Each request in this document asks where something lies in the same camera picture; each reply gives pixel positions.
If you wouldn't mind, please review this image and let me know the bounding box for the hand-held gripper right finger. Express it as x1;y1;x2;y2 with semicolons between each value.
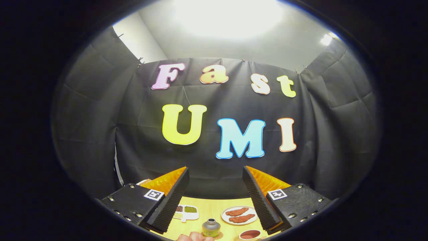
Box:
242;165;335;235

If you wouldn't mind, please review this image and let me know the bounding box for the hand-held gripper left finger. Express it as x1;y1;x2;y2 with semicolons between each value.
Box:
100;166;190;235

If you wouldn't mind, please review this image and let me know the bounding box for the white cup with wooden handle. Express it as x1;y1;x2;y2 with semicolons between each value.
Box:
238;229;268;241

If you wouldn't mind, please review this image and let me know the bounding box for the silver bottle with green label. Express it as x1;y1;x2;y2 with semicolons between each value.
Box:
202;218;221;238

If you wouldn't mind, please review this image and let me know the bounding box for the white divided dish with beans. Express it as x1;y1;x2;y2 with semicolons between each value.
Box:
173;204;200;223

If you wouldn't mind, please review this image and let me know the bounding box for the reddish brown meat slice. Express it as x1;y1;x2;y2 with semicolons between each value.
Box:
225;207;249;217
229;214;255;224

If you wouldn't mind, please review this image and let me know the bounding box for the white round plate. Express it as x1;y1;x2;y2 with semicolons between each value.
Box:
221;206;258;225

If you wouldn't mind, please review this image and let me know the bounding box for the wooden table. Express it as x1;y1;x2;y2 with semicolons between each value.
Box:
147;197;285;241

